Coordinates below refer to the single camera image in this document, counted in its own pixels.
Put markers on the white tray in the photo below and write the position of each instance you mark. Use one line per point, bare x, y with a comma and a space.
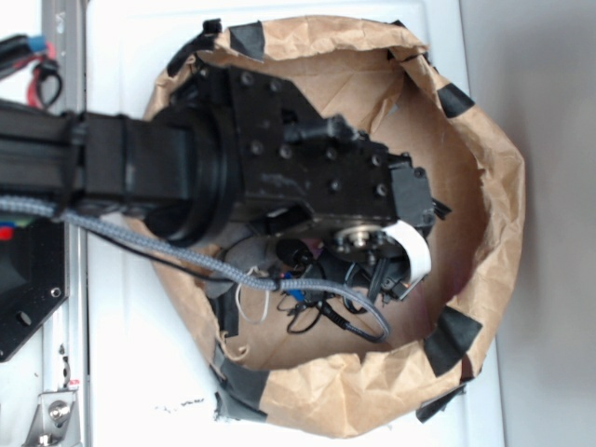
149, 386

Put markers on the aluminium frame rail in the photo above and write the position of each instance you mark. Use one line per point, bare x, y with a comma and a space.
65, 332

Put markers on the grey plush toy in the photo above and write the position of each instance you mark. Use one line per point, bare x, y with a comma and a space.
254, 256

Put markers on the silver corner bracket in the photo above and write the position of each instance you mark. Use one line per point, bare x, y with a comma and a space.
56, 421

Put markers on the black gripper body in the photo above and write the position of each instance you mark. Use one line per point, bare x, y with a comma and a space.
335, 204

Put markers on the brown paper bag bin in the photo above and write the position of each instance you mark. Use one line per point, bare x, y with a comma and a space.
326, 381

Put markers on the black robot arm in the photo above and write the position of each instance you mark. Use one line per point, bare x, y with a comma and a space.
96, 164

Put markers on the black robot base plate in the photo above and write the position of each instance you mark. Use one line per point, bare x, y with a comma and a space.
33, 273

